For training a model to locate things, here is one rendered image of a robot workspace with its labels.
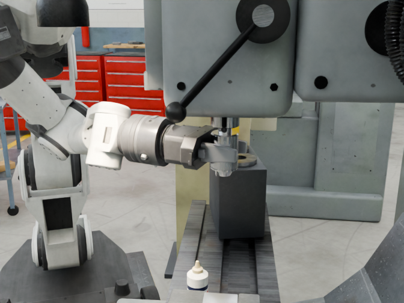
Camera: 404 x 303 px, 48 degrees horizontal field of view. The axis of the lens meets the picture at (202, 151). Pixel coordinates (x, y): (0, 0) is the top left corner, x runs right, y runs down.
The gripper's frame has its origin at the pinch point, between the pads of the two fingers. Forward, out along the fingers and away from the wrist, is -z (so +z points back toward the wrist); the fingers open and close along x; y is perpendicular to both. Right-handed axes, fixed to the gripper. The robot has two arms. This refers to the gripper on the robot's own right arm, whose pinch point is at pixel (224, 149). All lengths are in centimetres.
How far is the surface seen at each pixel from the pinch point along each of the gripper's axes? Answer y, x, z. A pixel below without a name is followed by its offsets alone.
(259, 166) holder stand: 14.8, 35.8, 3.6
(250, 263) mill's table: 34.9, 23.6, 1.4
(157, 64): -14.2, -5.3, 9.7
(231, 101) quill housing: -10.1, -9.1, -4.2
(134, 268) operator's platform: 85, 81, 69
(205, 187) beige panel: 75, 158, 68
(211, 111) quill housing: -8.5, -9.6, -1.3
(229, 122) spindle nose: -5.2, -1.9, -1.4
